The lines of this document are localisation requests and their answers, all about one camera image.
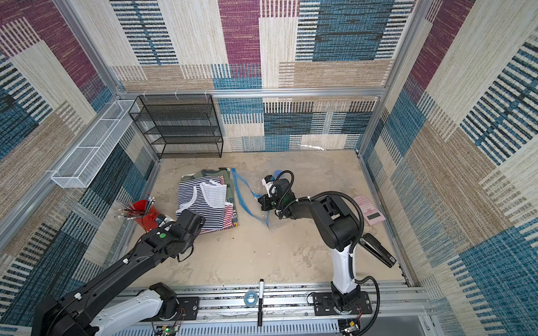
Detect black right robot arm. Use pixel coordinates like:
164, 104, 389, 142
258, 175, 396, 316

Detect red cup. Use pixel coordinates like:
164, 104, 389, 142
130, 200, 160, 232

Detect black mesh shelf rack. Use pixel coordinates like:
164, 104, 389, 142
128, 94, 224, 160

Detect red white striped tank top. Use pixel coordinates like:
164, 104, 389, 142
219, 176, 235, 230

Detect blue tape roll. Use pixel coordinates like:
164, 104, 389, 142
243, 290, 259, 308

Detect pens in red cup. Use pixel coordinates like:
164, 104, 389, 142
114, 194, 155, 220

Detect navy white striped tank top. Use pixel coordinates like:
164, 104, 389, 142
175, 175, 227, 231

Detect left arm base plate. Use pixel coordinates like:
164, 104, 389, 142
163, 296, 200, 321

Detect clear vacuum bag blue zip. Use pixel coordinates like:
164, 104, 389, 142
231, 168, 274, 230

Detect green patterned garment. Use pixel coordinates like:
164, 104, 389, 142
181, 167, 240, 230

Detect black marker pen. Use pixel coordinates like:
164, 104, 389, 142
257, 279, 265, 328

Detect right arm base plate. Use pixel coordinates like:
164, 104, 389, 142
307, 291, 374, 316

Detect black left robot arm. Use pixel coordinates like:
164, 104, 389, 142
32, 210, 205, 335

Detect white wire wall basket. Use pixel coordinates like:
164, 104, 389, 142
51, 100, 134, 188

